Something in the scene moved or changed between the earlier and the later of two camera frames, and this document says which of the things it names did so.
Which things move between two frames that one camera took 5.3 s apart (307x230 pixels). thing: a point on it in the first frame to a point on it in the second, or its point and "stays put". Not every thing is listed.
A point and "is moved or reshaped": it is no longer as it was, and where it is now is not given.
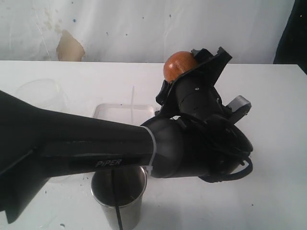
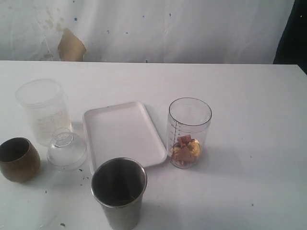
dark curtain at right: (291, 48) stays put
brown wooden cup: (178, 63) is moved or reshaped
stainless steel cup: (119, 191) stays put
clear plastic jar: (45, 93) stays put
